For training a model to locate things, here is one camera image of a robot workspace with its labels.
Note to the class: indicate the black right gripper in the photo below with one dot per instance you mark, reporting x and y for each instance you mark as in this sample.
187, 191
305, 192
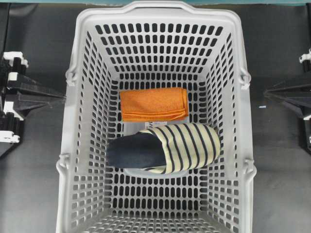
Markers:
295, 94

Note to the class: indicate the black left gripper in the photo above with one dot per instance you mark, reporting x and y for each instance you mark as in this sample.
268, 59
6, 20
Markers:
14, 105

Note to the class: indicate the grey plastic shopping basket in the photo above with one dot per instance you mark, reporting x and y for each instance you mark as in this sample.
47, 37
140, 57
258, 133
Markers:
144, 45

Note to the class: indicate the striped cream navy slipper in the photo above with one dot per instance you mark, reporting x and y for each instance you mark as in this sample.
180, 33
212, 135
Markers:
166, 149

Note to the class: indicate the folded orange cloth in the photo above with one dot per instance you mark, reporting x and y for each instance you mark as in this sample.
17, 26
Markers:
159, 104

